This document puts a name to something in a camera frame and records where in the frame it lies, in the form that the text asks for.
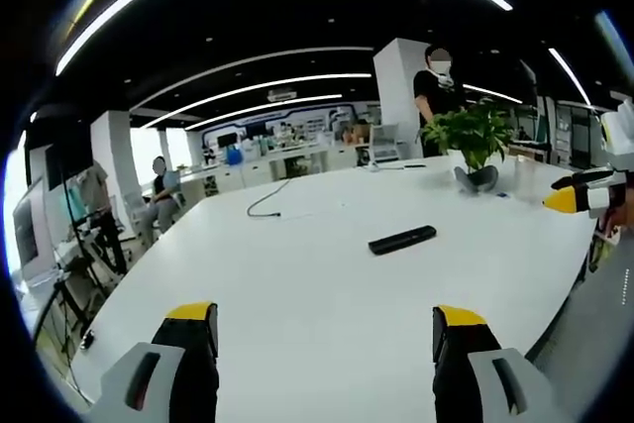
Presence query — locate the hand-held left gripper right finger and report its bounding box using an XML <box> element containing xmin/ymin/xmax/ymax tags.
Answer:
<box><xmin>431</xmin><ymin>304</ymin><xmax>576</xmax><ymax>423</ymax></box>

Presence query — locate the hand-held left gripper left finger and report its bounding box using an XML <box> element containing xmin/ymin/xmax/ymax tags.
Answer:
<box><xmin>87</xmin><ymin>300</ymin><xmax>221</xmax><ymax>423</ymax></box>

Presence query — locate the black remote control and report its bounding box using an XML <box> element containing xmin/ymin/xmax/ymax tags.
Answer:
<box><xmin>368</xmin><ymin>225</ymin><xmax>438</xmax><ymax>257</ymax></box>

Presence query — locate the clear plastic cup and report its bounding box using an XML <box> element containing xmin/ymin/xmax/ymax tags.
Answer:
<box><xmin>512</xmin><ymin>155</ymin><xmax>536</xmax><ymax>201</ymax></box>

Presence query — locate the green potted plant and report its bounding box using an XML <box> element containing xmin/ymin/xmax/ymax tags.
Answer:
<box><xmin>420</xmin><ymin>98</ymin><xmax>516</xmax><ymax>195</ymax></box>

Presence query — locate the black tripod stand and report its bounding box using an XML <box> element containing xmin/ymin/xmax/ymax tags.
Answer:
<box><xmin>52</xmin><ymin>164</ymin><xmax>130</xmax><ymax>370</ymax></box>

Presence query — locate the computer monitor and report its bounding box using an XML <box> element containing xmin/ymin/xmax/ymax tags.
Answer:
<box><xmin>10</xmin><ymin>184</ymin><xmax>56</xmax><ymax>281</ymax></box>

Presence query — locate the white office chair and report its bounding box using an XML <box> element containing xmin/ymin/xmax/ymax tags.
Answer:
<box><xmin>367</xmin><ymin>123</ymin><xmax>410</xmax><ymax>166</ymax></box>

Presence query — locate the white pillar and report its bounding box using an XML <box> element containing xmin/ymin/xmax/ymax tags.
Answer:
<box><xmin>371</xmin><ymin>37</ymin><xmax>433</xmax><ymax>160</ymax></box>

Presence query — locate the black cable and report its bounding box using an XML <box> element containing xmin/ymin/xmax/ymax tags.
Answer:
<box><xmin>247</xmin><ymin>177</ymin><xmax>292</xmax><ymax>219</ymax></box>

